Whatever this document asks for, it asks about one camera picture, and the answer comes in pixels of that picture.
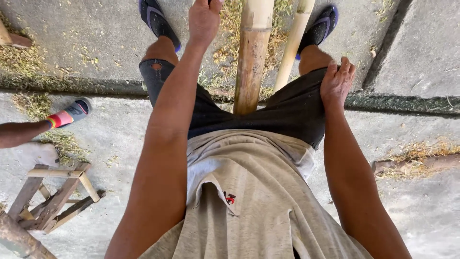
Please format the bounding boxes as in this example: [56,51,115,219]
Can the person's right hand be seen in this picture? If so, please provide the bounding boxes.
[319,56,357,108]

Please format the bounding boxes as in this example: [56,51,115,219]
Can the person's left hand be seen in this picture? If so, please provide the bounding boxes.
[188,0,225,48]

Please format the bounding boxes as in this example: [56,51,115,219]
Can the black torn shorts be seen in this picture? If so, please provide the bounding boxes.
[139,59,340,150]

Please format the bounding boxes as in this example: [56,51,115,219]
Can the person's right black slipper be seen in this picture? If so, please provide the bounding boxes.
[295,4,339,61]

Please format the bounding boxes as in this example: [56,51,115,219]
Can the person's black slipper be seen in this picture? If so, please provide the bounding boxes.
[295,4,339,61]
[138,0,182,53]

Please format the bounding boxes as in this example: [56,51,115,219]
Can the thin pale bamboo pole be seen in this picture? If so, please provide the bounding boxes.
[272,0,316,94]

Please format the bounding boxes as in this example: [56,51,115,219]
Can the person's left black slipper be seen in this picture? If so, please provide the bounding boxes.
[138,0,182,53]

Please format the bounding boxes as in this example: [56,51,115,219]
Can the thick brown bamboo pole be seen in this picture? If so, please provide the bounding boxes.
[233,0,276,116]

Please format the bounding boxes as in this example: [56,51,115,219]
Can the brown wood strip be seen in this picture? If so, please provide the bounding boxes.
[371,153,460,177]

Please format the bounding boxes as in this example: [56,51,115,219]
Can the grey t-shirt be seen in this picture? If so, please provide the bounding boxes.
[138,129,374,259]

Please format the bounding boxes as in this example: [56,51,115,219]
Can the brown wood block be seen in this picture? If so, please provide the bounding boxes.
[0,20,32,49]

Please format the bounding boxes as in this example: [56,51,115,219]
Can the grey cloth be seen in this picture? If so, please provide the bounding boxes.
[14,142,60,168]

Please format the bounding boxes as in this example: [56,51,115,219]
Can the small wooden stool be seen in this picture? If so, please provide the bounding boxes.
[7,161,107,235]

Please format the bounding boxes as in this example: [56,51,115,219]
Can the weathered wooden log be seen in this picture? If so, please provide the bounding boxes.
[0,210,57,259]

